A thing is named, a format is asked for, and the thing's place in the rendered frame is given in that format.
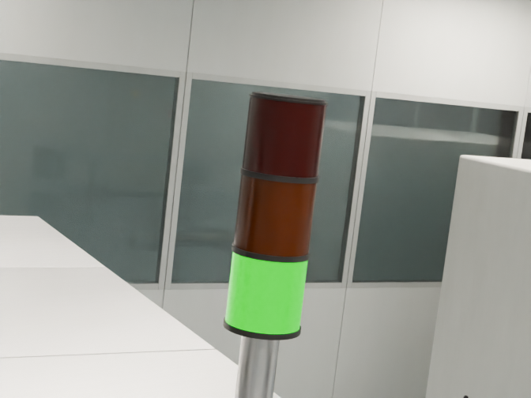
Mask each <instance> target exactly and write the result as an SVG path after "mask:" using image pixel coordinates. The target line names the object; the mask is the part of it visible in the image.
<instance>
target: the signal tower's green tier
mask: <svg viewBox="0 0 531 398"><path fill-rule="evenodd" d="M306 274H307V261H304V262H297V263H282V262H272V261H261V260H256V259H252V258H249V257H244V256H240V255H238V254H236V253H234V252H232V265H231V272H230V280H229V287H228V300H227V308H226V315H225V321H226V322H227V323H228V324H229V325H231V326H233V327H235V328H238V329H242V330H245V331H249V332H257V333H264V334H288V333H292V332H296V331H298V330H299V326H300V319H301V313H302V306H303V293H304V287H305V280H306Z"/></svg>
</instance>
